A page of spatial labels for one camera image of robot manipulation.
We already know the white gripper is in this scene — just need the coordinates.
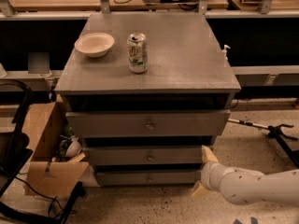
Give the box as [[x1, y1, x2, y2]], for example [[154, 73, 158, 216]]
[[191, 146, 226, 198]]

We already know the grey bottom drawer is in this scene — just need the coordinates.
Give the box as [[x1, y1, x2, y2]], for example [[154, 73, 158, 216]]
[[94, 170, 201, 186]]

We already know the grey drawer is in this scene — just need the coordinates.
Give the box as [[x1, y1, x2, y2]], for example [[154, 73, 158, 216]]
[[84, 146, 207, 165], [66, 110, 230, 138], [94, 170, 201, 186]]

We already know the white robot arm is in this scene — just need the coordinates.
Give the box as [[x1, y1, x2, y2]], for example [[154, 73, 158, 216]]
[[191, 146, 299, 206]]

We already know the grey top drawer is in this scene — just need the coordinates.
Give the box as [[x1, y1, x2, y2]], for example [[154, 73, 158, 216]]
[[66, 110, 230, 138]]

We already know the grey drawer cabinet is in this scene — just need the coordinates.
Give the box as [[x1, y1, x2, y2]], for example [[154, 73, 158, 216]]
[[55, 12, 240, 174]]

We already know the grey middle drawer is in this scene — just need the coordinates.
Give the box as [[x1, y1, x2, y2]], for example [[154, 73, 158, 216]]
[[84, 146, 207, 165]]

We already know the black stand with metal rod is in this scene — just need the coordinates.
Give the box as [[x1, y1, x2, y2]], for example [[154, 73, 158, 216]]
[[228, 119, 299, 168]]

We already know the white pump bottle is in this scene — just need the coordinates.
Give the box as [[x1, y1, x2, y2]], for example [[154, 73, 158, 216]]
[[222, 44, 231, 61]]

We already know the white cup in box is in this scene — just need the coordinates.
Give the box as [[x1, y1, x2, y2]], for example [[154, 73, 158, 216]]
[[63, 136, 82, 158]]

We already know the green white soda can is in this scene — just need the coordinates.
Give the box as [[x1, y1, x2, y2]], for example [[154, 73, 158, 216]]
[[127, 33, 148, 74]]

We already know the brown cardboard box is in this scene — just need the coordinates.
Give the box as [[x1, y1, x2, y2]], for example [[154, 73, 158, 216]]
[[25, 103, 89, 197]]

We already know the white bowl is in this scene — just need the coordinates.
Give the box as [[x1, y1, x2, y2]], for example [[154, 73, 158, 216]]
[[75, 33, 115, 58]]

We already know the wooden desk right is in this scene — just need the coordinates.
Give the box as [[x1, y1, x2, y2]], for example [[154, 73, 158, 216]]
[[227, 0, 299, 10]]

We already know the black floor cable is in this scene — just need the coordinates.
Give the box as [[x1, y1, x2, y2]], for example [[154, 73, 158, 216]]
[[0, 168, 78, 220]]

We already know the black chair frame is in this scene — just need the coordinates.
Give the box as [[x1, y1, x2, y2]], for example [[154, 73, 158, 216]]
[[0, 79, 85, 224]]

